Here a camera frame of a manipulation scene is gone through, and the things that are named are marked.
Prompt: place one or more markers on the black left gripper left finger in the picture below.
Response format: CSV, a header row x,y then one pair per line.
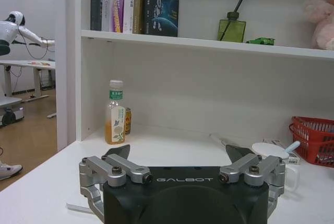
x,y
118,165

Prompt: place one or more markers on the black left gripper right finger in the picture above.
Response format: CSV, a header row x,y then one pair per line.
x,y
246,166

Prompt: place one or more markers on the white mug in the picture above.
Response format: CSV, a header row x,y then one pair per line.
x,y
268,151

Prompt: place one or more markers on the small orange yellow can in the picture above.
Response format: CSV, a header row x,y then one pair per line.
x,y
128,120

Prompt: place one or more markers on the tea bottle with white cap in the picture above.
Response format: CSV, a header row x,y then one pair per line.
x,y
114,119

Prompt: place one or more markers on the small white carton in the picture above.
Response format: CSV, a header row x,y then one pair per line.
x,y
294,159

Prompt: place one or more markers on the pale blue stick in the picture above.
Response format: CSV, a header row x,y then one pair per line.
x,y
292,147

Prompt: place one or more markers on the white paper strip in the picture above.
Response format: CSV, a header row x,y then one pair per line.
x,y
77,207

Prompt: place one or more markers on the red plastic basket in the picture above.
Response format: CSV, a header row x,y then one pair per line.
x,y
313,143

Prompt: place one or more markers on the white bookshelf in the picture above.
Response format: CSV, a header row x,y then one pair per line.
x,y
198,83

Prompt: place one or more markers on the white sneaker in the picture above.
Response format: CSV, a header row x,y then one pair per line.
x,y
9,169

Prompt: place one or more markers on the green toy car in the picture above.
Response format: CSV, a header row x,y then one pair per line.
x,y
261,41

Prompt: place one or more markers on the white desk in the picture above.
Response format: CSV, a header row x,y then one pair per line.
x,y
28,64

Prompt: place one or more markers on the green glass diffuser bottle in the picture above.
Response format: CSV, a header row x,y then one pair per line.
x,y
231,29

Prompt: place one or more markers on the white book with grey print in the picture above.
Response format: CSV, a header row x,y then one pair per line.
x,y
106,4

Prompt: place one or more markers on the purple book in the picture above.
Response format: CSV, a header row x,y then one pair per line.
x,y
117,2

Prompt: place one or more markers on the white book with red print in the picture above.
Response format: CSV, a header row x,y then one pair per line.
x,y
128,2

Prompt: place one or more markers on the gold brown book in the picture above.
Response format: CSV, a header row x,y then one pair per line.
x,y
137,2

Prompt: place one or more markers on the dark thin book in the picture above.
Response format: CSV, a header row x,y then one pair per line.
x,y
96,2

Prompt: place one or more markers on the black book with astronaut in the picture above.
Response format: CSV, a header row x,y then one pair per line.
x,y
161,4

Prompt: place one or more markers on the white humanoid robot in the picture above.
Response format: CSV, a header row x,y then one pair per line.
x,y
18,30

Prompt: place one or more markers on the pink plush toy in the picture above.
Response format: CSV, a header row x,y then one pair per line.
x,y
322,15

